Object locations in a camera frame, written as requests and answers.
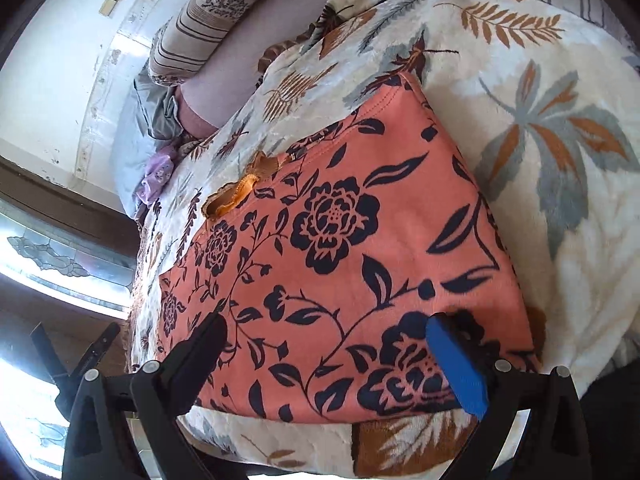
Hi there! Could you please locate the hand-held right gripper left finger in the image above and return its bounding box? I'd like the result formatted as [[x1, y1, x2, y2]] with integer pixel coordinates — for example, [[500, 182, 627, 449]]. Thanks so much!
[[61, 314, 228, 480]]

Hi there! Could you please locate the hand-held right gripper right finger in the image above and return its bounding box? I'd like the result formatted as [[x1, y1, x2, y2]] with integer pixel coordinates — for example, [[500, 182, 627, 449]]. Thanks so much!
[[426, 312, 588, 480]]

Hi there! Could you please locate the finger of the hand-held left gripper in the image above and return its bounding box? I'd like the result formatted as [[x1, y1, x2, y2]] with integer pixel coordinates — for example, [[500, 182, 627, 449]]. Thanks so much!
[[29, 324, 71, 396], [72, 322, 122, 381]]

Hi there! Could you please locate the orange floral shirt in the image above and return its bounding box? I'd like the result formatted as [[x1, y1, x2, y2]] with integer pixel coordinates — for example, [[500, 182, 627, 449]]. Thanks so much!
[[157, 71, 543, 423]]

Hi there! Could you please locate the leaded glass window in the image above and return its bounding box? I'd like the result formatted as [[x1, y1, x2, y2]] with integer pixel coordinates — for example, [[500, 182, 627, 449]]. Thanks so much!
[[0, 200, 133, 321]]

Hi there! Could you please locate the purple floral cloth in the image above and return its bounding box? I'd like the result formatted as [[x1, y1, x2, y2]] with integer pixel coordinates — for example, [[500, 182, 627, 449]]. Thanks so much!
[[134, 147, 177, 206]]

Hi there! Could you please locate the leaf print quilt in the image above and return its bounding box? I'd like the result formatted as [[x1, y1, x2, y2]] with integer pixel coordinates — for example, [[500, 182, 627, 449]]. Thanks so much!
[[122, 0, 640, 480]]

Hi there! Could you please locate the blue-grey pillow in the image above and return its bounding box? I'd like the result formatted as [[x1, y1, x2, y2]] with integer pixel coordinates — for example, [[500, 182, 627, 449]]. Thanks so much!
[[111, 27, 183, 218]]

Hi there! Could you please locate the striped bolster pillow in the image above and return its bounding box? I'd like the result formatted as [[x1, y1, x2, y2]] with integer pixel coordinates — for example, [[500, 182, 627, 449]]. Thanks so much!
[[149, 0, 301, 86]]

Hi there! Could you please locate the brown wooden window frame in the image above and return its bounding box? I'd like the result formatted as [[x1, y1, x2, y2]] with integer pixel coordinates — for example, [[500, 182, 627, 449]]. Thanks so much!
[[0, 157, 141, 361]]

